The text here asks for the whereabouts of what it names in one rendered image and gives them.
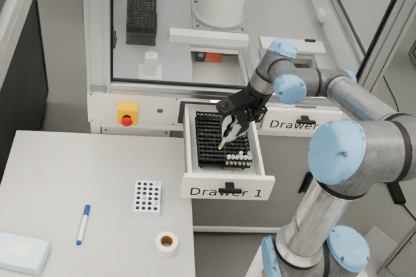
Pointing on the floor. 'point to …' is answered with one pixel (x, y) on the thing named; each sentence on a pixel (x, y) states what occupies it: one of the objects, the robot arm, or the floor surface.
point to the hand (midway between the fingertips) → (225, 137)
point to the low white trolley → (96, 203)
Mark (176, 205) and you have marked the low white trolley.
